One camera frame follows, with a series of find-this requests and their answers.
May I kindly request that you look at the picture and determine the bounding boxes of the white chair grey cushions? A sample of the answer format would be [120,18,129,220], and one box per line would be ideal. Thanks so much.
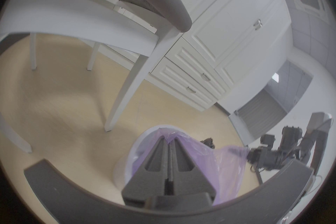
[0,0,193,154]

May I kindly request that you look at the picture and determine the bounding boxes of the black plastic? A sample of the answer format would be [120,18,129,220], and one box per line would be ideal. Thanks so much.
[200,137,216,150]

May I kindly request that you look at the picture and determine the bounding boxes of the purple plastic bag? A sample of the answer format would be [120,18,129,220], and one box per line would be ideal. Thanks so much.
[131,127,251,205]

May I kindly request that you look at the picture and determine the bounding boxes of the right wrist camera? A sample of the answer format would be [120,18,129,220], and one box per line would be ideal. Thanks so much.
[261,134,277,150]

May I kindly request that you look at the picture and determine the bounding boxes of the white wardrobe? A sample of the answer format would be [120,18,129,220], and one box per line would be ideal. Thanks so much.
[105,0,293,112]

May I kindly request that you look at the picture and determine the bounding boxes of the white trash bin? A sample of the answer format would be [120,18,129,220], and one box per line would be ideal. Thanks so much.
[113,124,189,189]

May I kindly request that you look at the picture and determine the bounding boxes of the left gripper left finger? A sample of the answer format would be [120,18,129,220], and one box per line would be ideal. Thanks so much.
[121,136,170,205]

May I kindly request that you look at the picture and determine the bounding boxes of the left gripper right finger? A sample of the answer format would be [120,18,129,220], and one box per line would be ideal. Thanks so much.
[171,136,216,201]

